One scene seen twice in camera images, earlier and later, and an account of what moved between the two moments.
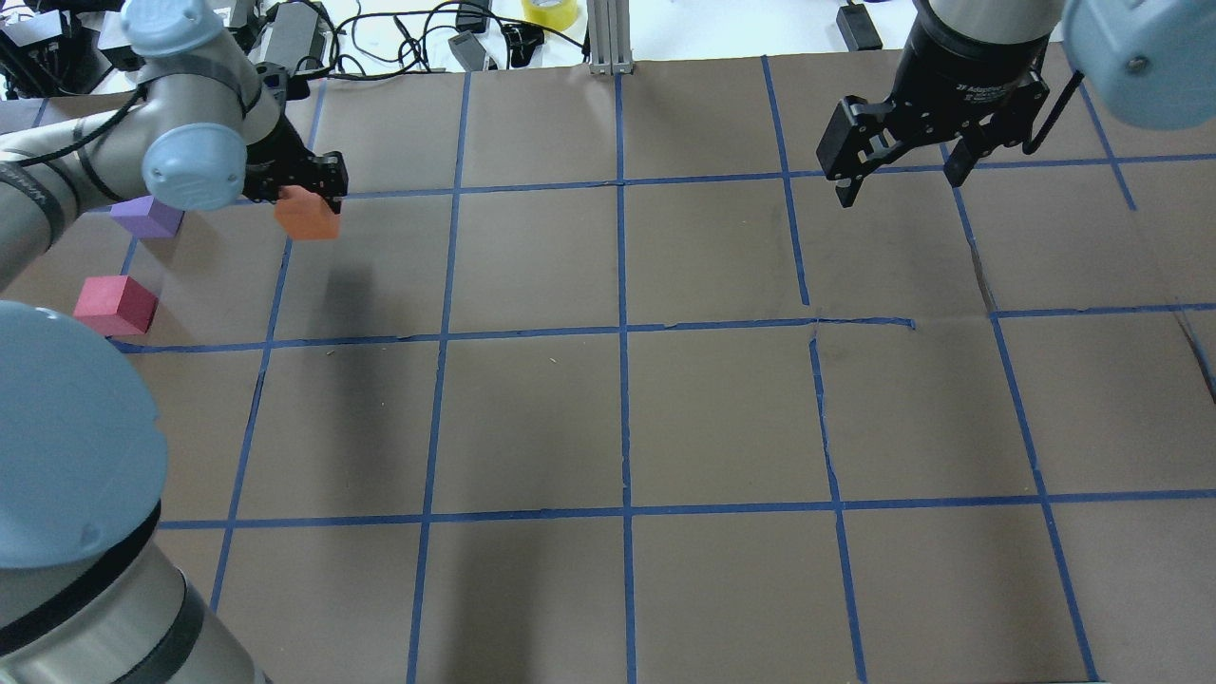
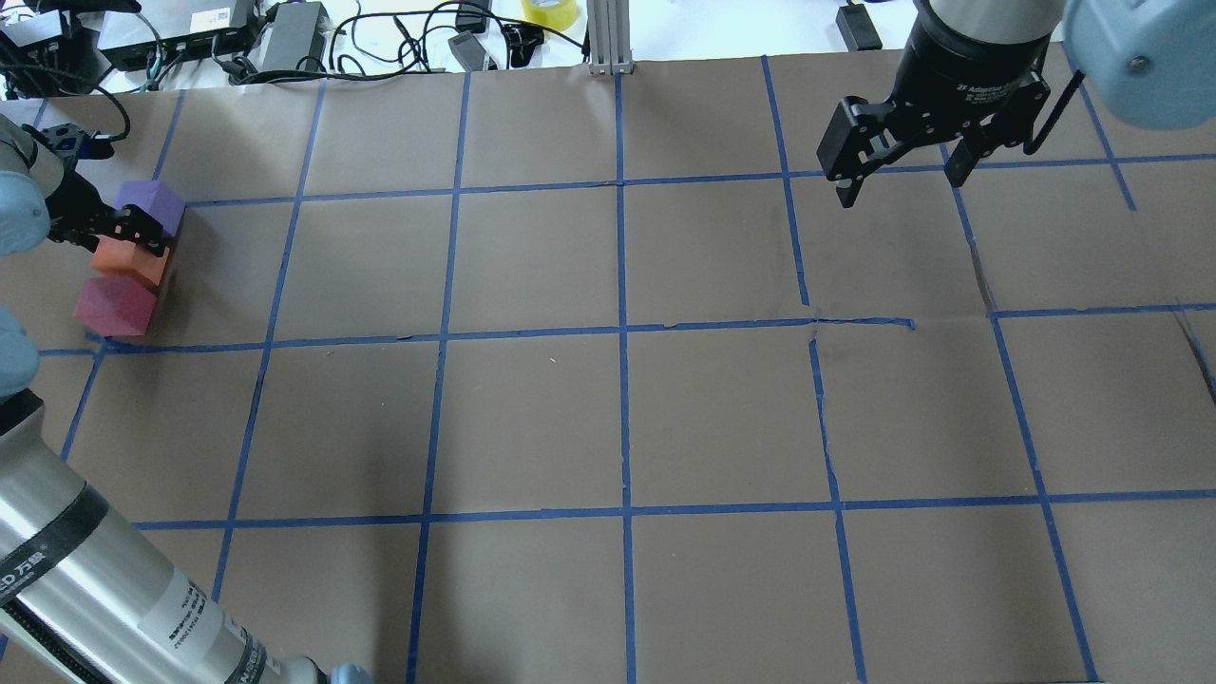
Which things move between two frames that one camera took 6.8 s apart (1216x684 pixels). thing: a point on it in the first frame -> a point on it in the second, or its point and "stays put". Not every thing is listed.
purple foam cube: x=148 y=217 stays put
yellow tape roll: x=557 y=14 stays put
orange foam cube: x=304 y=214 -> x=113 y=256
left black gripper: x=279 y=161 -> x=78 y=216
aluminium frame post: x=609 y=37 stays put
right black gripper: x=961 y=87 stays put
